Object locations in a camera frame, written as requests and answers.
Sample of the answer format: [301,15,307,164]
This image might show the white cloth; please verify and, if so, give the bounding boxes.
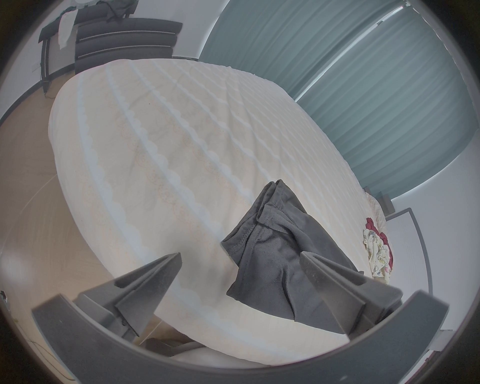
[58,7,80,50]

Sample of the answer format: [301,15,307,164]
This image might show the bed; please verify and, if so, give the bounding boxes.
[49,58,436,367]

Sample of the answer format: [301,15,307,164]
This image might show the cream pillow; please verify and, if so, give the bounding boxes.
[364,189,387,226]

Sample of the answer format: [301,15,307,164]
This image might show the black T-shirt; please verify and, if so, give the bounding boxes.
[220,179,367,334]

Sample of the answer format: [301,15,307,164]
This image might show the black bag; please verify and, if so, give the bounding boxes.
[101,0,140,20]

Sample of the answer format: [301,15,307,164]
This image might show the blue-green curtain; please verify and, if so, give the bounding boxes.
[198,0,406,100]
[294,7,480,200]

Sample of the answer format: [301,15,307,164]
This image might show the black dressing table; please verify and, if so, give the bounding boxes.
[38,0,140,95]

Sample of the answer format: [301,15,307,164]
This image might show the white printed pyjama garment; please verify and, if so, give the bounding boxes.
[362,228,393,280]

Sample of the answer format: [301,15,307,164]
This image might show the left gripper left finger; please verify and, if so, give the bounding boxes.
[76,252,184,337]

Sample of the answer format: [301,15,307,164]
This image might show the grey bedside table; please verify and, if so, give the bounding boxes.
[365,185,395,217]

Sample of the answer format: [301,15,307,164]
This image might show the dark red garment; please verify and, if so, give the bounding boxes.
[364,217,395,275]

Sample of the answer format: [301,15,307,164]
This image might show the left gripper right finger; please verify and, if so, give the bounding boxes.
[300,251,404,334]

